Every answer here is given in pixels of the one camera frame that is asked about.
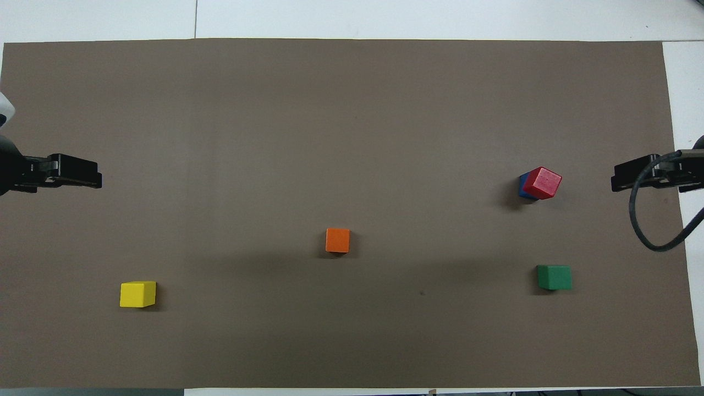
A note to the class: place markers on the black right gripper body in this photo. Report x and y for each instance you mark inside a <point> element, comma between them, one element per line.
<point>694,173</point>

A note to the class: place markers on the green wooden block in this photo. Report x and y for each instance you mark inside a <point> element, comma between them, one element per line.
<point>554,277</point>

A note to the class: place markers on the orange wooden block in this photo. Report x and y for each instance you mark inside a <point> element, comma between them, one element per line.
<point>337,240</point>

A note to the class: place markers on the yellow wooden block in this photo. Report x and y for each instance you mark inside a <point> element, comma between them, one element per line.
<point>137,294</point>

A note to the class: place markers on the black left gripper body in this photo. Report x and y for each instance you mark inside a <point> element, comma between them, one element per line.
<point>16,173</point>

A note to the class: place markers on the blue wooden block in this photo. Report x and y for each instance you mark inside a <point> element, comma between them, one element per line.
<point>522,190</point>

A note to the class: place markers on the red wooden block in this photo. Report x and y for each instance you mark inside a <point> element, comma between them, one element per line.
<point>543,183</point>

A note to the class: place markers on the brown table mat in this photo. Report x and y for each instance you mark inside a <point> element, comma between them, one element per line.
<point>352,137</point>

